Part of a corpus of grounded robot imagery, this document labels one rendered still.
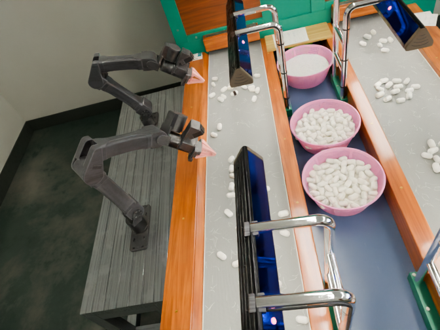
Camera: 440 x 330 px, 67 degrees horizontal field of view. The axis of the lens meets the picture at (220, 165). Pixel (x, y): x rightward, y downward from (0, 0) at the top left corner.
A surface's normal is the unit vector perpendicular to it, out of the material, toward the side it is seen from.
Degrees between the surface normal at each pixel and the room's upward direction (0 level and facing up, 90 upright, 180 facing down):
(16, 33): 90
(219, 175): 0
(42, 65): 90
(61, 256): 0
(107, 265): 0
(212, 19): 90
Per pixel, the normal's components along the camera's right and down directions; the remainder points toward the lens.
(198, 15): 0.01, 0.76
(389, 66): -0.24, -0.63
